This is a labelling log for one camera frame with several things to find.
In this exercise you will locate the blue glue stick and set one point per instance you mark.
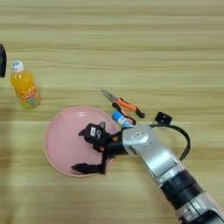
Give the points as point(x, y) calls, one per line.
point(121, 119)

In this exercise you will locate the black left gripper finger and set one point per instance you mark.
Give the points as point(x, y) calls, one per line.
point(2, 61)

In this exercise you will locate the pink round plate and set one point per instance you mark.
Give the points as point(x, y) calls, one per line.
point(62, 140)

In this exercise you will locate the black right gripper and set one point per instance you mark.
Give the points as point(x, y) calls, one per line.
point(115, 145)

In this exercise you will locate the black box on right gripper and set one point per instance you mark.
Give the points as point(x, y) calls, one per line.
point(94, 132)

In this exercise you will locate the orange juice bottle white cap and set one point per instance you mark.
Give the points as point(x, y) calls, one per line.
point(24, 86)

